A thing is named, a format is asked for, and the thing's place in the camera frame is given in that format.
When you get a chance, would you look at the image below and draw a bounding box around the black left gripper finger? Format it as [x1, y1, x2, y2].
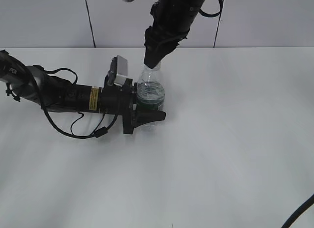
[133, 109, 166, 128]

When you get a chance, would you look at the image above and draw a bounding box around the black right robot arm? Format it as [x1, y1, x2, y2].
[144, 0, 205, 69]

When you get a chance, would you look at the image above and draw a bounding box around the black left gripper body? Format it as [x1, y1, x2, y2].
[100, 78, 135, 135]

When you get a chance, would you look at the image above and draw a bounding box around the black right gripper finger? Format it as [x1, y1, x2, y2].
[144, 45, 177, 69]

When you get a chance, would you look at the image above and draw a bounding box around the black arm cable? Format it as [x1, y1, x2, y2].
[199, 0, 225, 18]
[4, 67, 120, 140]

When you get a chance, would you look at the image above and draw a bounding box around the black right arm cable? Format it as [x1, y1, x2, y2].
[199, 0, 225, 18]

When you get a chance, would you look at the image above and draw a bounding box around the clear Cestbon water bottle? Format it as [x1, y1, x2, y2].
[136, 61, 166, 127]

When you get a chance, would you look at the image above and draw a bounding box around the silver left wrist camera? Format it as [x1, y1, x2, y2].
[107, 55, 128, 86]

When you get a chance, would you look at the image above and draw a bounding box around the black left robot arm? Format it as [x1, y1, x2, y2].
[0, 50, 166, 139]

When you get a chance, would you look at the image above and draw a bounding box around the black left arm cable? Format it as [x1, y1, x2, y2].
[4, 67, 120, 140]

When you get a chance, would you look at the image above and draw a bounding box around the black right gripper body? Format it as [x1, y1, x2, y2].
[144, 25, 189, 56]

